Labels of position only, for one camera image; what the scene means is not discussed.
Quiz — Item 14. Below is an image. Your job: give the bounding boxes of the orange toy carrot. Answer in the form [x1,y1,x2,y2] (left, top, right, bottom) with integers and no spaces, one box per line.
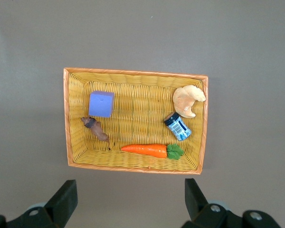
[121,143,185,160]

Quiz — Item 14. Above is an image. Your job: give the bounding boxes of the purple foam cube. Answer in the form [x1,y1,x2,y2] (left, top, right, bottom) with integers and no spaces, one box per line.
[88,90,115,118]

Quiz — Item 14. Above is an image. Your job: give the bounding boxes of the yellow wicker tray orange rim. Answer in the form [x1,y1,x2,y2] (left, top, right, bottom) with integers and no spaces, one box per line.
[63,67,209,176]

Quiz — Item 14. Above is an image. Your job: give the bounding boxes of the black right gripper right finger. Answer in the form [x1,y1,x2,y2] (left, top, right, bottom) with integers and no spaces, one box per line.
[184,178,282,228]

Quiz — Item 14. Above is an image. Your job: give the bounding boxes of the small blue labelled jar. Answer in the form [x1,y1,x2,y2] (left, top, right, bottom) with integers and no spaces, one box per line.
[163,112,192,142]

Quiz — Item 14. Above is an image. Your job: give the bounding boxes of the toy croissant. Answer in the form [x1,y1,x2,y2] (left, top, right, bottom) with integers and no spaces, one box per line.
[172,85,207,119]

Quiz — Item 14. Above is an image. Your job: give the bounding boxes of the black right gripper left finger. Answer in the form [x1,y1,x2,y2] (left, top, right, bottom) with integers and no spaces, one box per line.
[0,180,78,228]

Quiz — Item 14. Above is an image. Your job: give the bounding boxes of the brown toy root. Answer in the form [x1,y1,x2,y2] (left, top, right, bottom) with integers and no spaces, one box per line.
[80,116,111,151]

